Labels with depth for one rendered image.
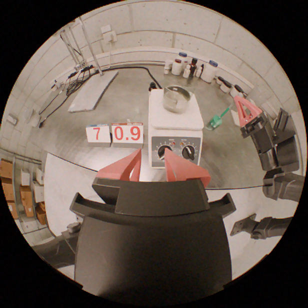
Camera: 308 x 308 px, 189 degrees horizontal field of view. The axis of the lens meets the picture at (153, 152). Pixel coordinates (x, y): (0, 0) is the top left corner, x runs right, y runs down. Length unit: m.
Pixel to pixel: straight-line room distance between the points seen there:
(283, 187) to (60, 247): 0.46
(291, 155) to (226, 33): 0.62
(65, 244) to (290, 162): 0.46
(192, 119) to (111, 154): 0.23
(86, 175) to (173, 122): 0.30
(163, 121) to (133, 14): 0.65
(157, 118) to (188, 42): 0.56
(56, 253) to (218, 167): 0.46
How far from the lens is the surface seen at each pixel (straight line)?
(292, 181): 0.31
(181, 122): 0.20
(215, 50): 0.70
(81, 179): 0.35
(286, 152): 0.27
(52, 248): 0.24
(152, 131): 0.20
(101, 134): 0.30
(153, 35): 0.66
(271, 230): 0.44
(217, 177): 0.32
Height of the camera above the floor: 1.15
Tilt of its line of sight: 77 degrees down
